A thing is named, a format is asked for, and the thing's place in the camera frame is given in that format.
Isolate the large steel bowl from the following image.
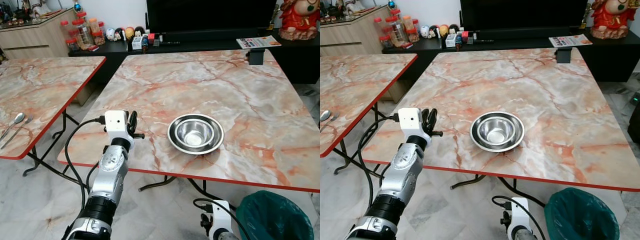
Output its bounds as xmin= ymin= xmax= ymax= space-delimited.
xmin=470 ymin=111 xmax=526 ymax=153
xmin=167 ymin=113 xmax=225 ymax=155

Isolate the small steel bowl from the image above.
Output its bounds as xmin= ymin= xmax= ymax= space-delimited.
xmin=476 ymin=116 xmax=517 ymax=146
xmin=174 ymin=118 xmax=216 ymax=149

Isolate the bin with teal bag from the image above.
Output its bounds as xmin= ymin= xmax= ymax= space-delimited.
xmin=544 ymin=187 xmax=621 ymax=240
xmin=236 ymin=190 xmax=315 ymax=240

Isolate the black television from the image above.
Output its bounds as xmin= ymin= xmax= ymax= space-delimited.
xmin=146 ymin=0 xmax=277 ymax=34
xmin=460 ymin=0 xmax=589 ymax=29

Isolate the printed magazine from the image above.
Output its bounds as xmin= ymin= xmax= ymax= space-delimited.
xmin=548 ymin=34 xmax=593 ymax=48
xmin=236 ymin=35 xmax=282 ymax=50

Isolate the black tv console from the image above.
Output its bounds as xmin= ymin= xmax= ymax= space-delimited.
xmin=69 ymin=31 xmax=321 ymax=85
xmin=382 ymin=29 xmax=640 ymax=83

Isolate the dark brown sofa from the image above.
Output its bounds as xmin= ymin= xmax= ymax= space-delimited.
xmin=627 ymin=91 xmax=640 ymax=146

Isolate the red fortune god figurine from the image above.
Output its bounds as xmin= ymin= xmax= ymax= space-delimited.
xmin=590 ymin=0 xmax=639 ymax=40
xmin=278 ymin=0 xmax=320 ymax=41

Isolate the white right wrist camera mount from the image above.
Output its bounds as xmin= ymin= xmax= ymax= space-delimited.
xmin=210 ymin=200 xmax=234 ymax=238
xmin=509 ymin=197 xmax=531 ymax=236

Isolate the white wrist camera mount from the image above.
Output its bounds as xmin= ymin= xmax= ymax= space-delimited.
xmin=397 ymin=107 xmax=427 ymax=146
xmin=509 ymin=197 xmax=531 ymax=236
xmin=104 ymin=110 xmax=132 ymax=147
xmin=210 ymin=200 xmax=234 ymax=238

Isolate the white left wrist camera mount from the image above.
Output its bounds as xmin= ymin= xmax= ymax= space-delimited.
xmin=397 ymin=107 xmax=427 ymax=146
xmin=104 ymin=110 xmax=132 ymax=147

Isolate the black metal table leg frame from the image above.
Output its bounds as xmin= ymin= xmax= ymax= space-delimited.
xmin=139 ymin=175 xmax=236 ymax=211
xmin=450 ymin=175 xmax=546 ymax=208
xmin=334 ymin=102 xmax=396 ymax=176
xmin=22 ymin=110 xmax=81 ymax=187

